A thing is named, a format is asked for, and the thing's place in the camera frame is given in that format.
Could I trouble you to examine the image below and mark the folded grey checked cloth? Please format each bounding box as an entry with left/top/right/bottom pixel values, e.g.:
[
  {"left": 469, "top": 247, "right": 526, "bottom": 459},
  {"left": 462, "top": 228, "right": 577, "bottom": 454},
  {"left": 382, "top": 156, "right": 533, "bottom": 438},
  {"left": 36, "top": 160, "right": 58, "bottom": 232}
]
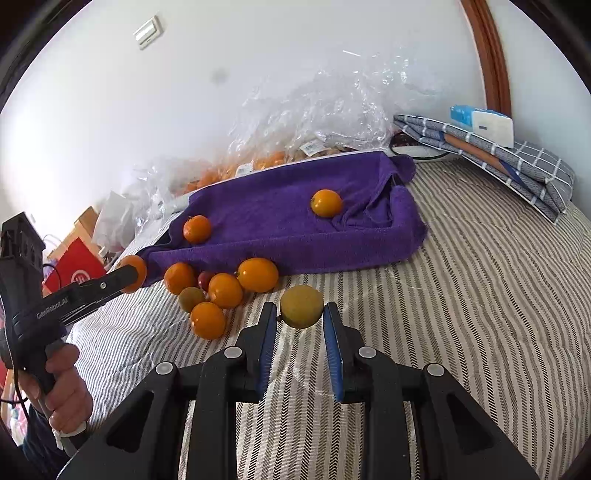
[{"left": 392, "top": 113, "right": 578, "bottom": 224}]

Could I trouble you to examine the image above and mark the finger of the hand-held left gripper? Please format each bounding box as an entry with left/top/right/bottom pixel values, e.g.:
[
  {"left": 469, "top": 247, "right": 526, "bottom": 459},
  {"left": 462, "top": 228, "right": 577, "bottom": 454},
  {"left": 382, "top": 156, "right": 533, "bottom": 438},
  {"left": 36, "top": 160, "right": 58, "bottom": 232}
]
[{"left": 55, "top": 266, "right": 140, "bottom": 326}]

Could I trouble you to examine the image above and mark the blue and white tissue pack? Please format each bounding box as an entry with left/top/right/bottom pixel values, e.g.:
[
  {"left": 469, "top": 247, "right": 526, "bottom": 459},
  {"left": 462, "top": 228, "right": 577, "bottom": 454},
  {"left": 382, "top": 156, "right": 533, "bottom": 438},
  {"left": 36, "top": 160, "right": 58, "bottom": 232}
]
[{"left": 450, "top": 105, "right": 515, "bottom": 148}]

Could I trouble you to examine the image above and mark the group of orange citrus fruits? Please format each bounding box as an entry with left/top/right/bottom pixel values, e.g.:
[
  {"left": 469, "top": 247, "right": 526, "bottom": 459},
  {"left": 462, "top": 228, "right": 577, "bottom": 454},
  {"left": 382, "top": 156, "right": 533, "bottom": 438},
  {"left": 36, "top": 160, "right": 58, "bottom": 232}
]
[{"left": 157, "top": 150, "right": 384, "bottom": 241}]

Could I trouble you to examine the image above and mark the clear plastic bag of oranges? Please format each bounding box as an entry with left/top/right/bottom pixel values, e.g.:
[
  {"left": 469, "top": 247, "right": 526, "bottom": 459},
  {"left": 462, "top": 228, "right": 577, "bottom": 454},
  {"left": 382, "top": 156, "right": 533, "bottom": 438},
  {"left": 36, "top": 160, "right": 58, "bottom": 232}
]
[{"left": 131, "top": 138, "right": 296, "bottom": 208}]

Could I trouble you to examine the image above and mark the person's left hand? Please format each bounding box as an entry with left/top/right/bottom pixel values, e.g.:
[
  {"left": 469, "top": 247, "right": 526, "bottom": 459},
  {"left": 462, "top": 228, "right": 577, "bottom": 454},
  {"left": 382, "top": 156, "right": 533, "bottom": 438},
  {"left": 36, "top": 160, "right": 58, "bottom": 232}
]
[{"left": 21, "top": 344, "right": 93, "bottom": 437}]

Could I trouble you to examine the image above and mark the yellow-green citrus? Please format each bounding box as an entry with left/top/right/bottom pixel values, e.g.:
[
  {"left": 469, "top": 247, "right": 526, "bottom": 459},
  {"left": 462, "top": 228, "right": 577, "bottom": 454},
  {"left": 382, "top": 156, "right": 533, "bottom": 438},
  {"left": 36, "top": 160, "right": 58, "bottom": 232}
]
[{"left": 280, "top": 285, "right": 324, "bottom": 329}]

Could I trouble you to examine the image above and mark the white plastic bag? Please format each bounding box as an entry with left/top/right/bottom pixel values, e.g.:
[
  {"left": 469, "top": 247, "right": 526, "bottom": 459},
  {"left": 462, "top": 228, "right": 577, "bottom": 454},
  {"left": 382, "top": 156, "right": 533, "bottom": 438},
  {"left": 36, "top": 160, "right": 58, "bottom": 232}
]
[{"left": 92, "top": 189, "right": 139, "bottom": 254}]

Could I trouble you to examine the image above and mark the white wall switch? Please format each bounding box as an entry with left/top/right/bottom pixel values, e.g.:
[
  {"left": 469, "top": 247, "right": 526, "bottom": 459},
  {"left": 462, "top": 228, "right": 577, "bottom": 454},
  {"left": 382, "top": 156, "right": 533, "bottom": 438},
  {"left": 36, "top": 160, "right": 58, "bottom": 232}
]
[{"left": 134, "top": 15, "right": 163, "bottom": 50}]

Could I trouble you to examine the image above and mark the red paper bag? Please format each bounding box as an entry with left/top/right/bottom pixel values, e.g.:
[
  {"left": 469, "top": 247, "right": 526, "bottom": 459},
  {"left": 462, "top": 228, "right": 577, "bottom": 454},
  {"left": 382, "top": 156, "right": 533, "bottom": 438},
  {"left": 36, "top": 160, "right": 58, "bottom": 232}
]
[{"left": 42, "top": 237, "right": 109, "bottom": 296}]

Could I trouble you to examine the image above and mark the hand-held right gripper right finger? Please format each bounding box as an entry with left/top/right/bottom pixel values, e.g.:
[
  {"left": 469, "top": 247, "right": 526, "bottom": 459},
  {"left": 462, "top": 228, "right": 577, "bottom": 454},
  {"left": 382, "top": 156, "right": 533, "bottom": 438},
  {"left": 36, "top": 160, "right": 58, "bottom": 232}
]
[{"left": 322, "top": 302, "right": 541, "bottom": 480}]

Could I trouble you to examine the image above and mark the crumpled clear plastic bag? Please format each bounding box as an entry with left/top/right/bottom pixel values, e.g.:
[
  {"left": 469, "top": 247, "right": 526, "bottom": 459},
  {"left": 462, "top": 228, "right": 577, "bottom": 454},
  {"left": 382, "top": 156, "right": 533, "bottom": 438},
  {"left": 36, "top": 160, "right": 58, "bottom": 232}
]
[{"left": 231, "top": 65, "right": 398, "bottom": 162}]

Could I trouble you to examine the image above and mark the purple towel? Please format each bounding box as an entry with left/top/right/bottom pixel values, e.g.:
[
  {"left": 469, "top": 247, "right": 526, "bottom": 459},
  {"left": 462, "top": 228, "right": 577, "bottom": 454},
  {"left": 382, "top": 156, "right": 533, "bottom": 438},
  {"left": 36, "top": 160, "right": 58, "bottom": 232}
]
[{"left": 136, "top": 151, "right": 428, "bottom": 289}]

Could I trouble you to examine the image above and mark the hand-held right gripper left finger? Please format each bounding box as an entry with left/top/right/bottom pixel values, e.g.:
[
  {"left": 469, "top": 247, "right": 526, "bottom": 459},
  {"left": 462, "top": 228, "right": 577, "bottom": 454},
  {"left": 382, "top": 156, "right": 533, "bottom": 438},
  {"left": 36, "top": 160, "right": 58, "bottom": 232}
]
[{"left": 55, "top": 302, "right": 279, "bottom": 480}]

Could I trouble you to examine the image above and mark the wooden door frame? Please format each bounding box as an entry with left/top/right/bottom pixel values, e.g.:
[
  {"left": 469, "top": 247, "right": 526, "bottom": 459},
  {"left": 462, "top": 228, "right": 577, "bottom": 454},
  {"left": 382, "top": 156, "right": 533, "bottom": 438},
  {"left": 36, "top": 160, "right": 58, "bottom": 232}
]
[{"left": 462, "top": 0, "right": 513, "bottom": 121}]

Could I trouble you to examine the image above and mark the small green citrus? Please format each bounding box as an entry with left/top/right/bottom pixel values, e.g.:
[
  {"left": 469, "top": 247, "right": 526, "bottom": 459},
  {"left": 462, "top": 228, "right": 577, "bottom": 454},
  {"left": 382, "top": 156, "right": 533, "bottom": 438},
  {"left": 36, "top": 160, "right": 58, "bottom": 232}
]
[{"left": 178, "top": 287, "right": 206, "bottom": 313}]

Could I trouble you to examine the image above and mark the orange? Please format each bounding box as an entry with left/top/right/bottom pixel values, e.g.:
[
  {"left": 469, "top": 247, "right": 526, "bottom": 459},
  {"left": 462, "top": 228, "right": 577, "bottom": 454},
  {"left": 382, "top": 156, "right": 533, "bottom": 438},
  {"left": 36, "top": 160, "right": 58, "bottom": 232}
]
[
  {"left": 115, "top": 255, "right": 147, "bottom": 294},
  {"left": 183, "top": 215, "right": 212, "bottom": 244},
  {"left": 237, "top": 258, "right": 280, "bottom": 293},
  {"left": 310, "top": 189, "right": 344, "bottom": 218},
  {"left": 190, "top": 302, "right": 226, "bottom": 340},
  {"left": 164, "top": 262, "right": 198, "bottom": 296},
  {"left": 208, "top": 273, "right": 244, "bottom": 309}
]

